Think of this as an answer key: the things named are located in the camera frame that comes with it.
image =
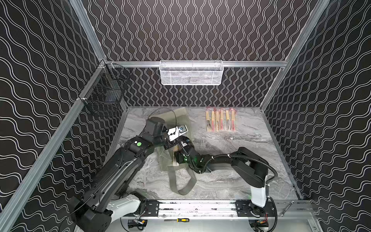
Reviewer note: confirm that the olive green tote bag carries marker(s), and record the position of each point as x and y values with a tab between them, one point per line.
167	158

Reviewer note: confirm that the aluminium corner frame post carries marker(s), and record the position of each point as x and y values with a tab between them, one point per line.
88	28

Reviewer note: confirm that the folding fan with pink paper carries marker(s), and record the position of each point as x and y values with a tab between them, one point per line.
213	120

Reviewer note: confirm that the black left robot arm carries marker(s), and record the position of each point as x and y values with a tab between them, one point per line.
90	212

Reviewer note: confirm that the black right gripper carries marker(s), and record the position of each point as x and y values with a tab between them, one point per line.
179	156

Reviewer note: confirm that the yellow handled screwdriver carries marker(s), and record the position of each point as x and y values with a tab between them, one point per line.
179	220

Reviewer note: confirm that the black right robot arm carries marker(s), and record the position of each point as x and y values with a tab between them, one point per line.
252	168

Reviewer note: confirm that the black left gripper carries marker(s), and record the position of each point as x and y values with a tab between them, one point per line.
169	143

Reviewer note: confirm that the black wire mesh basket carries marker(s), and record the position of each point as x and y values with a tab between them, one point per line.
106	96

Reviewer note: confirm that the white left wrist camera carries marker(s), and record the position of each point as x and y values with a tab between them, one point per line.
176	132

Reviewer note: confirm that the white wire mesh basket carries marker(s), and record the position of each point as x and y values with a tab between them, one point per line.
191	76

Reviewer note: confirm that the horizontal aluminium back bar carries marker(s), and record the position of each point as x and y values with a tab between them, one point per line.
199	63

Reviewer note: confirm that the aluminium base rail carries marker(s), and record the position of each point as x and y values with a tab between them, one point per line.
221	209

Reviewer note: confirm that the right aluminium frame post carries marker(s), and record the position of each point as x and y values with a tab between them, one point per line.
311	22

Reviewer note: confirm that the left aluminium side bar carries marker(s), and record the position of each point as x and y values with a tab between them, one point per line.
19	199

